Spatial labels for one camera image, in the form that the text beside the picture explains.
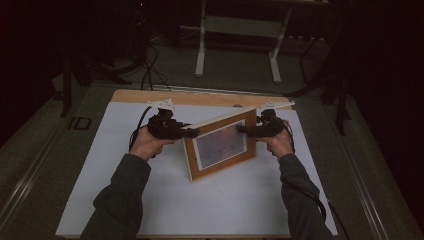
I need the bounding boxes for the wooden picture frame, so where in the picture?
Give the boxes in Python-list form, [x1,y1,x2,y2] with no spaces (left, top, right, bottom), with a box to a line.
[181,106,259,184]

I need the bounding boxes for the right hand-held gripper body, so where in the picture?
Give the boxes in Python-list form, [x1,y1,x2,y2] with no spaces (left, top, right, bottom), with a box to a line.
[255,99,296,139]

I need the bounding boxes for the black stand legs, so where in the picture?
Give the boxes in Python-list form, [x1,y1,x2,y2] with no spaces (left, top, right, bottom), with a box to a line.
[59,46,135,118]
[285,33,354,136]

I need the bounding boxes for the white table mat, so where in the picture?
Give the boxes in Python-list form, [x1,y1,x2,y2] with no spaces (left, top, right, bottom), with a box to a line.
[55,101,339,238]

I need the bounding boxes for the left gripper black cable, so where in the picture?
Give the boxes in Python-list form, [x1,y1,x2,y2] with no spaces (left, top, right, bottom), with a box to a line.
[128,105,154,153]

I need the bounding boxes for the person's left hand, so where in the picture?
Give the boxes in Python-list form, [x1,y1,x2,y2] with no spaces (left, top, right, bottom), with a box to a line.
[128,125,177,163]

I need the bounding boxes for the black floor cables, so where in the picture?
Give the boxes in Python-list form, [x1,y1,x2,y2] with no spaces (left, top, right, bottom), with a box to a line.
[139,42,173,93]

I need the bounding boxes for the metal floor rail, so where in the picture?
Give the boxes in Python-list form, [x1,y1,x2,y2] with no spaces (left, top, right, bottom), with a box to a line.
[0,126,65,228]
[328,105,392,240]

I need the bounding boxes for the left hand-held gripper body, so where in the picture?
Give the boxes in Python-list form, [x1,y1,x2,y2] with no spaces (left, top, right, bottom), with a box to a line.
[146,98,184,141]

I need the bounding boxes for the person's right hand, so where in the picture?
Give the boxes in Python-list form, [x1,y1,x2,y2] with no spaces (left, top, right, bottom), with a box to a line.
[257,120,295,161]

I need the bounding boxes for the white metal stand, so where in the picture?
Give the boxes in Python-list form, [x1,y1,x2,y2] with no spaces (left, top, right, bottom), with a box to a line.
[194,0,295,85]

